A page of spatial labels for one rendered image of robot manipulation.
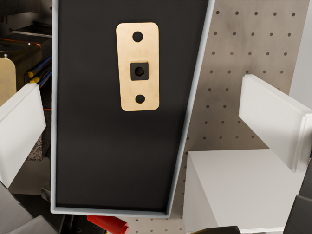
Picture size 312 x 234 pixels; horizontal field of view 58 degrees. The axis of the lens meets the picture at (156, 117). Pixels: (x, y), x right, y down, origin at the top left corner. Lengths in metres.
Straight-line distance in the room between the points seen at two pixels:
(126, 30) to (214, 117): 0.60
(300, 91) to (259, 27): 1.03
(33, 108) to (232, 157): 0.73
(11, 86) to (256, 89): 0.30
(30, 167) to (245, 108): 0.32
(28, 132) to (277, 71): 0.76
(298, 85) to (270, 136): 1.61
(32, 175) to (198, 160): 0.50
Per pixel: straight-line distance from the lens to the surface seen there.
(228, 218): 0.65
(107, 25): 0.27
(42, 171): 0.43
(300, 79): 1.76
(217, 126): 0.85
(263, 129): 0.17
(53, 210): 0.35
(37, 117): 0.18
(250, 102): 0.18
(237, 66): 0.80
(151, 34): 0.27
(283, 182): 0.80
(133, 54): 0.27
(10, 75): 0.38
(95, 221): 0.40
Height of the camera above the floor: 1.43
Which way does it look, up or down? 66 degrees down
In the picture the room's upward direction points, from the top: 165 degrees clockwise
